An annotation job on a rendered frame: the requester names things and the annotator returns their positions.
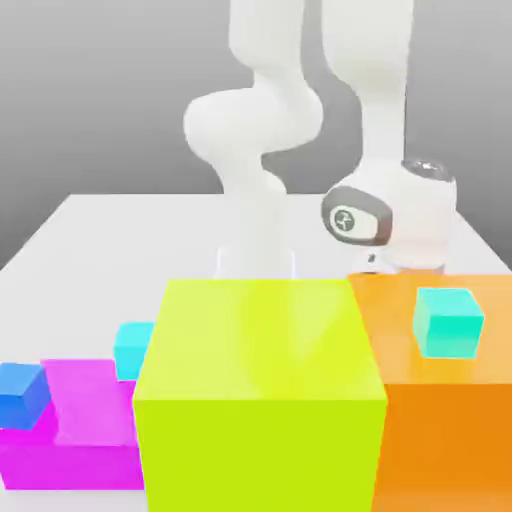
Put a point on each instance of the large magenta box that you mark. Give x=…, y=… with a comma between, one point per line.
x=60, y=468

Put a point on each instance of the small cyan cube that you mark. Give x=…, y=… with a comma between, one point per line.
x=130, y=348

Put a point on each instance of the large yellow-green box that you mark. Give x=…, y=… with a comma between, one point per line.
x=260, y=440

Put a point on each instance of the small magenta cube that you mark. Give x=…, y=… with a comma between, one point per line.
x=90, y=404

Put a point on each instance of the small teal cube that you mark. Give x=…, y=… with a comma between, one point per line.
x=450, y=328

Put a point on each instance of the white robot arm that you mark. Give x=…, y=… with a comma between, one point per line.
x=256, y=128

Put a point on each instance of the small blue cube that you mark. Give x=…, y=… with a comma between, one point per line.
x=20, y=396

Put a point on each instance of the large orange box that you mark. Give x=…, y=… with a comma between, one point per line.
x=444, y=440

